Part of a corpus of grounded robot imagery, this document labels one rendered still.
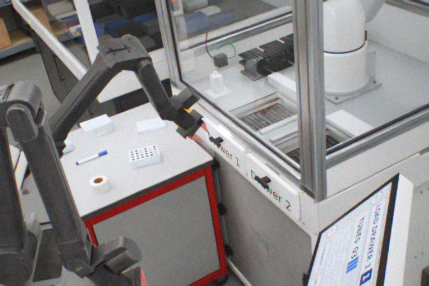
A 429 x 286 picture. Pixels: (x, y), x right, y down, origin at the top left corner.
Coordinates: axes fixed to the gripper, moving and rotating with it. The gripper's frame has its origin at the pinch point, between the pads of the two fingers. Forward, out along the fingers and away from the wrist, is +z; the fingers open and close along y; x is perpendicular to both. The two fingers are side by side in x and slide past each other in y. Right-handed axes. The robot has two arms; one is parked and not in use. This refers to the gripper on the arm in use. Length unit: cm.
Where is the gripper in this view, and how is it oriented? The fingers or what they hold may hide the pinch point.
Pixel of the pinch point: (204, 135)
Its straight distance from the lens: 202.3
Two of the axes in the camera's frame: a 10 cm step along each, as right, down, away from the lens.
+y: 6.3, -7.8, 0.0
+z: 6.0, 4.8, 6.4
